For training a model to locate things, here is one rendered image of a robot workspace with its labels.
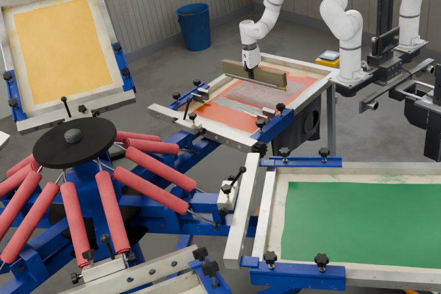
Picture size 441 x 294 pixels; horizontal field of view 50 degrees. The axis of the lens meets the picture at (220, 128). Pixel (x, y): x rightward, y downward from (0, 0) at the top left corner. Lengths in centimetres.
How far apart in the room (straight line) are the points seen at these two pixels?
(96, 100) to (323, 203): 121
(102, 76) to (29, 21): 56
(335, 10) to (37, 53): 157
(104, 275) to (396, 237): 97
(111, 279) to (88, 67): 142
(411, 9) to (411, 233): 117
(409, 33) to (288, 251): 133
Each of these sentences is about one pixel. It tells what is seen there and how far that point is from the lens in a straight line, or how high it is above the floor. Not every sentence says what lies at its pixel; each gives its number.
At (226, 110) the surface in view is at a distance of 248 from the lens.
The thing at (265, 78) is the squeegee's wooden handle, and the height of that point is 110.
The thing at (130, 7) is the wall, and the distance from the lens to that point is 557.
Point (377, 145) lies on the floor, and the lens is 379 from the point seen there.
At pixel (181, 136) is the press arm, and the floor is 104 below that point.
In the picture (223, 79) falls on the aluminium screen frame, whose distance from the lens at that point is 273.
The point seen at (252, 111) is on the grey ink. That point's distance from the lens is 244.
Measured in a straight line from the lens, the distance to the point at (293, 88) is 262.
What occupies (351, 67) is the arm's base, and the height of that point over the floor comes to 121.
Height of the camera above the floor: 223
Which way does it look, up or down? 33 degrees down
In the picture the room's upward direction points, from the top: 10 degrees counter-clockwise
